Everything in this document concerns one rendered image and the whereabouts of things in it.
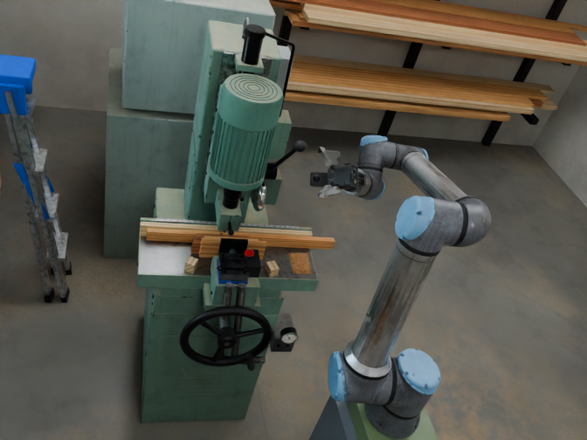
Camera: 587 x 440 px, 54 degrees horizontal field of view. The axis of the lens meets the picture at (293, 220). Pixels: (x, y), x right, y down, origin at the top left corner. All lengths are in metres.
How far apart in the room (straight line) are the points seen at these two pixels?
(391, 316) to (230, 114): 0.72
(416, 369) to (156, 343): 0.91
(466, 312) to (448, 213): 2.08
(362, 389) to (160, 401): 0.96
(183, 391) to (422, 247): 1.27
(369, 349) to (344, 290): 1.58
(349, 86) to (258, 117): 2.37
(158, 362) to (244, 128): 1.01
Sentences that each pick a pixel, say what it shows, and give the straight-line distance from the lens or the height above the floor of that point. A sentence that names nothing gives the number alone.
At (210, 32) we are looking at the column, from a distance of 1.90.
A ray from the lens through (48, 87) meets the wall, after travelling 4.27.
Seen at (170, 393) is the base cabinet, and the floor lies 0.22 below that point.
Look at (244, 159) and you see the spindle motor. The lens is 1.69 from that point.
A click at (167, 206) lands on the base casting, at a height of 0.80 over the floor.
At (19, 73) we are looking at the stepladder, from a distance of 2.31.
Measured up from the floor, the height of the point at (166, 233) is 0.94.
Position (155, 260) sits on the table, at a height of 0.90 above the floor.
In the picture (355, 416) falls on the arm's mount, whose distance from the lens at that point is 2.08.
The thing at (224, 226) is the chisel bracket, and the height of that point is 1.02.
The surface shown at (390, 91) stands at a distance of 4.06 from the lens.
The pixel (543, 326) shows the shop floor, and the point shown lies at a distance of 3.75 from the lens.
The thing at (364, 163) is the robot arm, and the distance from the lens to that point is 1.97.
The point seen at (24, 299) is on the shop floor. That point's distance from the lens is 3.01.
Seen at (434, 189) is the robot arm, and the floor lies 1.37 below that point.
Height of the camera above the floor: 2.26
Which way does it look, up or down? 39 degrees down
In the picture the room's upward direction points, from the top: 17 degrees clockwise
